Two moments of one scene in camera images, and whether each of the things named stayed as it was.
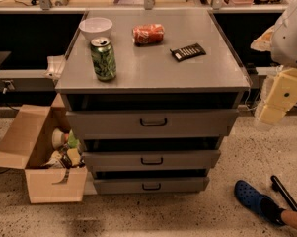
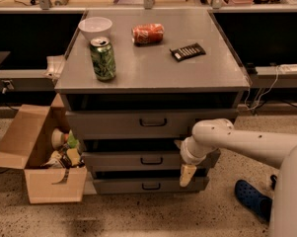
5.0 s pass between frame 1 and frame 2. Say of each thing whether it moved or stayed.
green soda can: stayed
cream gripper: moved
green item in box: stayed
